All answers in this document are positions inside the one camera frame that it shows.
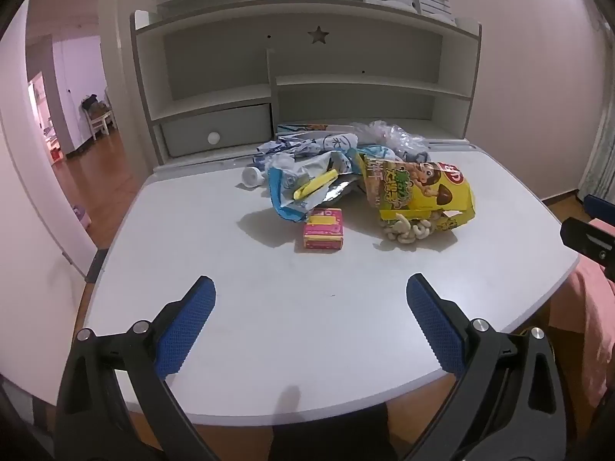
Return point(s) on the white bottle cap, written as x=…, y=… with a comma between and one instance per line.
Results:
x=251, y=176

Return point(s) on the white desk hutch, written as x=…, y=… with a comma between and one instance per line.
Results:
x=216, y=57

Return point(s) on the blue and white wrapper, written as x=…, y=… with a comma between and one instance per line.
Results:
x=286, y=187

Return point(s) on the colourful flat book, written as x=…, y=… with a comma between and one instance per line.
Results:
x=300, y=129

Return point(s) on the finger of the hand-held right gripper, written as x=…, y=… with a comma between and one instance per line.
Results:
x=600, y=206
x=588, y=240

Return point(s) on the white door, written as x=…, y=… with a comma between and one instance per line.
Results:
x=29, y=163

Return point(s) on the small pink box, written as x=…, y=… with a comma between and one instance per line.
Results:
x=324, y=235

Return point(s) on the clear plastic bag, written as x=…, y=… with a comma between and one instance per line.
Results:
x=391, y=137

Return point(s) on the grey drawer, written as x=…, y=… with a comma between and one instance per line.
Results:
x=230, y=127

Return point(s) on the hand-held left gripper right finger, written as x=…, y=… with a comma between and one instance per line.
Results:
x=437, y=331

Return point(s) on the pink cloth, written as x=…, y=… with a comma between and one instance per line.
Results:
x=584, y=317

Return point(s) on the white chair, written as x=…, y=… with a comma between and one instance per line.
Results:
x=102, y=117

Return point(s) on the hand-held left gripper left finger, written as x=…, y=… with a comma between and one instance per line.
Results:
x=187, y=331

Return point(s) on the silver foil wrapper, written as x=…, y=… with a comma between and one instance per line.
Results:
x=341, y=189

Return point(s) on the white drawer knob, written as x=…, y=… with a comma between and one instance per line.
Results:
x=214, y=138

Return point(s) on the yellow snack bag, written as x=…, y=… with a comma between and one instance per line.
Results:
x=423, y=187

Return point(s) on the pale puffed snack pieces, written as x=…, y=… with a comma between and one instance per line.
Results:
x=406, y=230

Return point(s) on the grey patterned curtain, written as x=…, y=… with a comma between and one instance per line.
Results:
x=600, y=153

